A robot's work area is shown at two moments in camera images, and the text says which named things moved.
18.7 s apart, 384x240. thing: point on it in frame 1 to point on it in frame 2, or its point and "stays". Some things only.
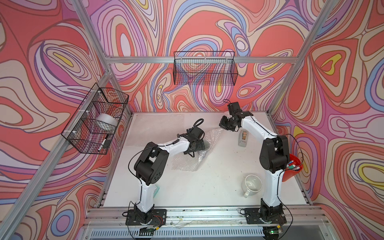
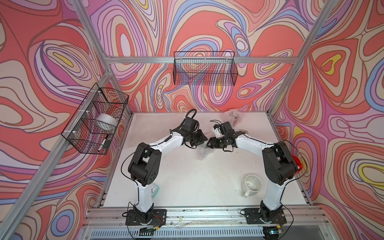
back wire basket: (205, 68) stays
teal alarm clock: (156, 190) stays
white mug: (253, 184) stays
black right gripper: (222, 124) to (212, 141)
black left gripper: (201, 145) to (201, 138)
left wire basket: (92, 127) stays
